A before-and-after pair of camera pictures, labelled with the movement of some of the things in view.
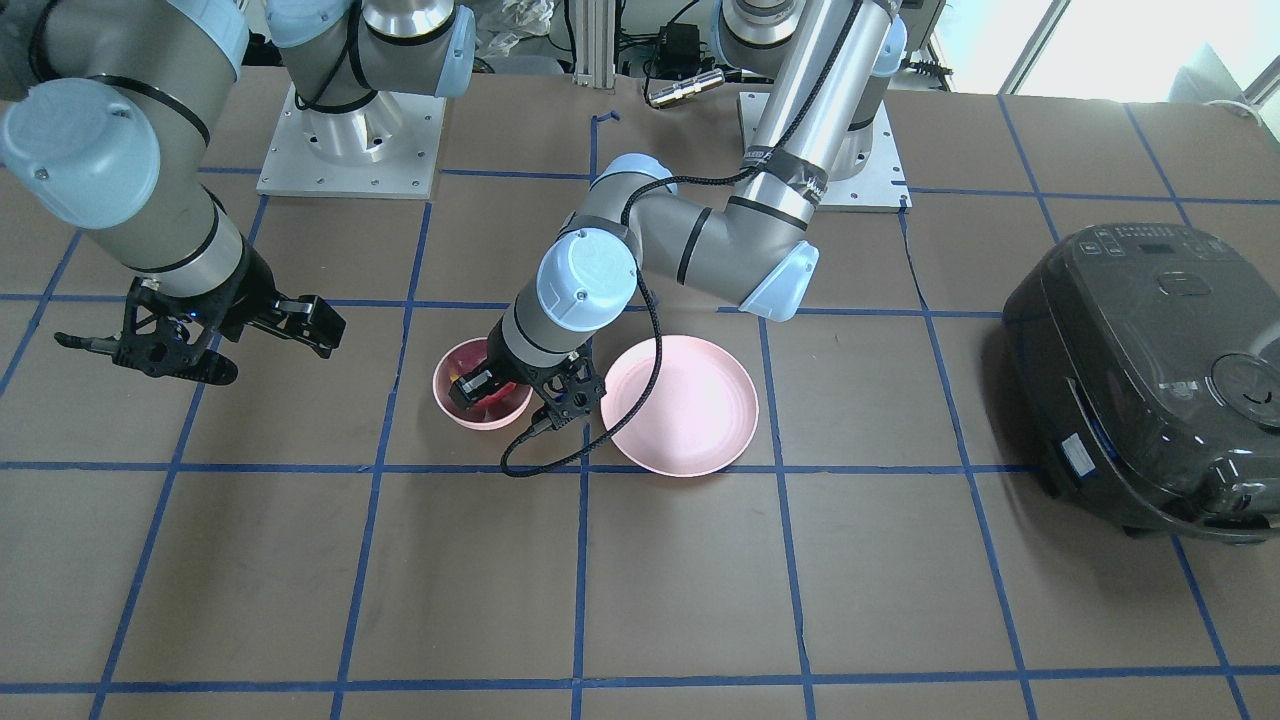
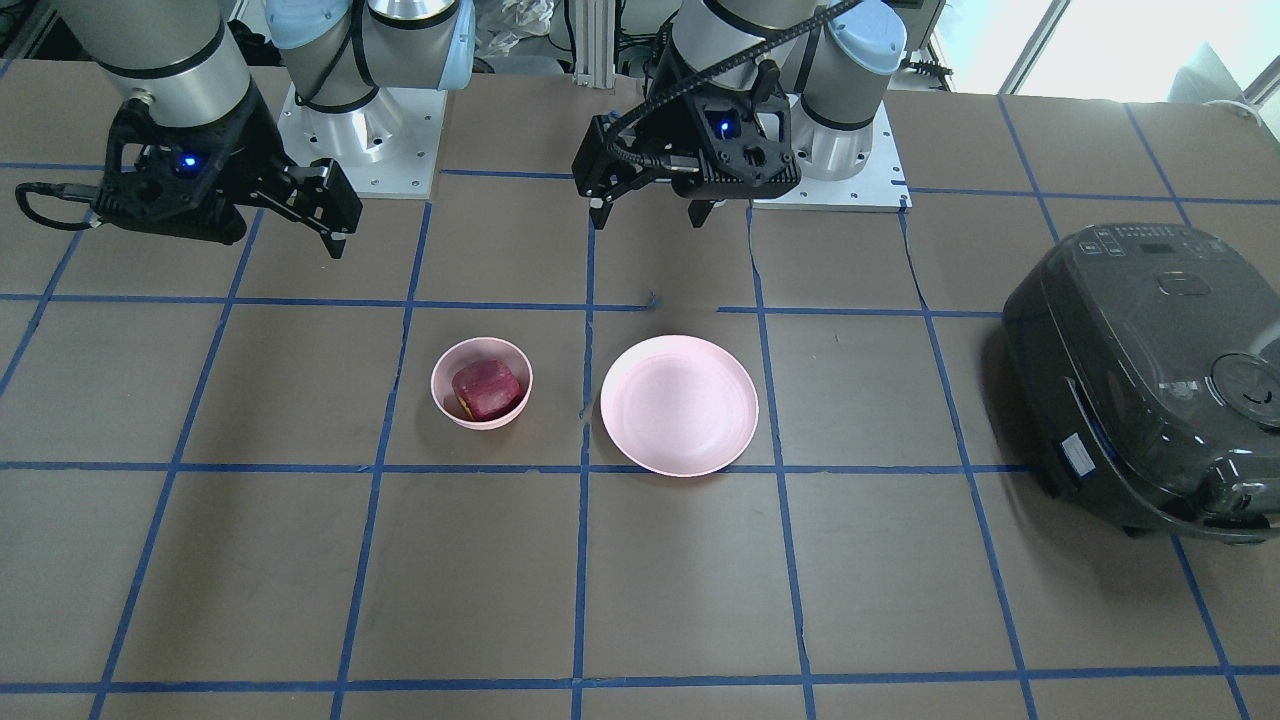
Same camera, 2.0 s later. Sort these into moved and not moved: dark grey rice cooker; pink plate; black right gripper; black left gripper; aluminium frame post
Moved: black right gripper; black left gripper
Not moved: aluminium frame post; dark grey rice cooker; pink plate
